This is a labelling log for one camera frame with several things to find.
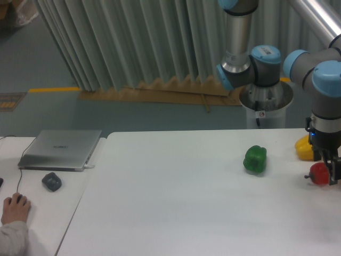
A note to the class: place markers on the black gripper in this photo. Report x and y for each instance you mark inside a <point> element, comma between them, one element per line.
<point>324,137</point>

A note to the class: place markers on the red bell pepper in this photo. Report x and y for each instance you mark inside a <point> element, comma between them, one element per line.
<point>318,174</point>

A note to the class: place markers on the black computer mouse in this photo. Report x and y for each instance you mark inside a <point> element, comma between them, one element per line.
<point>21,199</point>

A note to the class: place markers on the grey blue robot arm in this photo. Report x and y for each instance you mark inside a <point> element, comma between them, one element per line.
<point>318,74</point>

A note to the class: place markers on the light grey sleeve forearm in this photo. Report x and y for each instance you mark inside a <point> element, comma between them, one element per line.
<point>14,238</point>

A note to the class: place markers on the yellow bell pepper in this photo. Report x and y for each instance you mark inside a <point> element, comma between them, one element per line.
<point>303,149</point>

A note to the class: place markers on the green bell pepper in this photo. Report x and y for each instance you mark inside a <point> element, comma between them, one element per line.
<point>255,160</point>

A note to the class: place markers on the person's bare hand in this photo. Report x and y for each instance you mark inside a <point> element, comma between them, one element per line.
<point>14,212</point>

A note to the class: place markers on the brown cardboard sheet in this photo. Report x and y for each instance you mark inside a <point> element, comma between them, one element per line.
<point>210,93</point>

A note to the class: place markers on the white laptop plug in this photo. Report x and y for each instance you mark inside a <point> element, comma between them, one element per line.
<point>89,166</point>

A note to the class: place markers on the grey pleated curtain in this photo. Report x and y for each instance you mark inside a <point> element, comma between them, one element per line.
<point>116,43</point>

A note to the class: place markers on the silver closed laptop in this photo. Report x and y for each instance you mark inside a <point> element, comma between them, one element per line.
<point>60,150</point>

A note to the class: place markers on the small black round object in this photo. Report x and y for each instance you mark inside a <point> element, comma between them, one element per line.
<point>52,182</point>

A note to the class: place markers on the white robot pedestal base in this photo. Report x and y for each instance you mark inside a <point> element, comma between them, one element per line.
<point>266,106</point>

